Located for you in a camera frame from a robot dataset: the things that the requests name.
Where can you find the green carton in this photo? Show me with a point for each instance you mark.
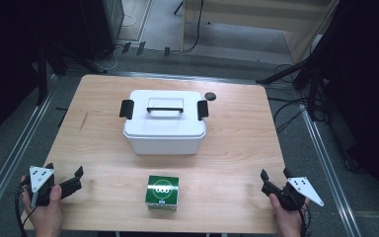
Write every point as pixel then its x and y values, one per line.
pixel 162 192

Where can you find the black cabinet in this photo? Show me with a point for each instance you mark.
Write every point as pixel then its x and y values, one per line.
pixel 95 26

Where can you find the person's right hand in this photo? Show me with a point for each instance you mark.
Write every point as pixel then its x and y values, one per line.
pixel 288 220

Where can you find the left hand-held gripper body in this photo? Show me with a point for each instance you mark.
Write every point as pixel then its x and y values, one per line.
pixel 38 177

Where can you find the dark curtain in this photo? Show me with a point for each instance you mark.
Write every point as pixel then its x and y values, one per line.
pixel 6 49
pixel 368 82

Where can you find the black metal stand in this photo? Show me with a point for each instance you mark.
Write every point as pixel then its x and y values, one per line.
pixel 42 75

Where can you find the black tripod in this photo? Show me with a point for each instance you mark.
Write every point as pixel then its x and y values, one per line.
pixel 278 76

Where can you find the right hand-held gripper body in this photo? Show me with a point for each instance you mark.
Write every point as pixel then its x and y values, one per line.
pixel 298 192

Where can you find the person's left hand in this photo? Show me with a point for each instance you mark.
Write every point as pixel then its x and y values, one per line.
pixel 47 217

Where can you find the white plastic storage box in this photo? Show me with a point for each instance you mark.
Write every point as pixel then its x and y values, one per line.
pixel 164 146

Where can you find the black tape strip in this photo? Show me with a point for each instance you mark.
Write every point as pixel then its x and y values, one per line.
pixel 166 51
pixel 126 47
pixel 140 48

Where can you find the light wooden furniture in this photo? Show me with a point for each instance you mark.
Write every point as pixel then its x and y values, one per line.
pixel 243 19

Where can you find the aluminium floor rail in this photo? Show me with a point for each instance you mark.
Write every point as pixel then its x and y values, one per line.
pixel 325 171
pixel 13 158
pixel 177 76

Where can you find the black round table cap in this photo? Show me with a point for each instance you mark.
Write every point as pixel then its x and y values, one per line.
pixel 210 96

